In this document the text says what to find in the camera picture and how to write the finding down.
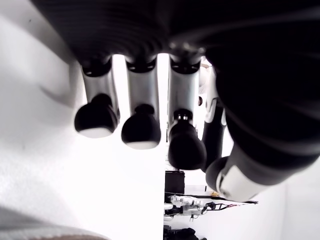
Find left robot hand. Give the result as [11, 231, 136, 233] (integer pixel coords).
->
[29, 0, 320, 202]

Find round dark brown plate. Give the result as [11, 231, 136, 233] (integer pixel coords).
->
[0, 219, 112, 240]

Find black floor cabinet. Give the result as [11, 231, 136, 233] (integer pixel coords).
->
[164, 170, 186, 195]

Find white humanoid robot legs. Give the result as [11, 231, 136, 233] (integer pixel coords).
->
[163, 194, 221, 222]

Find black equipment pile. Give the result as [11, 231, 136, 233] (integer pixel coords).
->
[163, 223, 208, 240]

